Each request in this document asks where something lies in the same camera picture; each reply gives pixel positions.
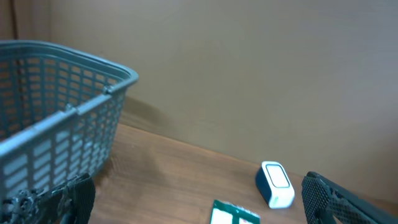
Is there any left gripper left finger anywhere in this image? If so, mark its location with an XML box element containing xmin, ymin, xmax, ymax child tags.
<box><xmin>1</xmin><ymin>173</ymin><xmax>96</xmax><ymax>224</ymax></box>

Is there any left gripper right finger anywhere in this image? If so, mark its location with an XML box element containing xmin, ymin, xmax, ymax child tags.
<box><xmin>302</xmin><ymin>171</ymin><xmax>397</xmax><ymax>224</ymax></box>

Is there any green 3M gloves package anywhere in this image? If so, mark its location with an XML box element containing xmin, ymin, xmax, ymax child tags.
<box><xmin>210</xmin><ymin>200</ymin><xmax>261</xmax><ymax>224</ymax></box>

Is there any white barcode scanner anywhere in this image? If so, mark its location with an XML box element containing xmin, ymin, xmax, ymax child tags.
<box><xmin>255</xmin><ymin>161</ymin><xmax>295</xmax><ymax>209</ymax></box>

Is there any grey plastic mesh basket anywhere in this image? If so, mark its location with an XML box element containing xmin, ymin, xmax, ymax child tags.
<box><xmin>1</xmin><ymin>40</ymin><xmax>139</xmax><ymax>198</ymax></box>

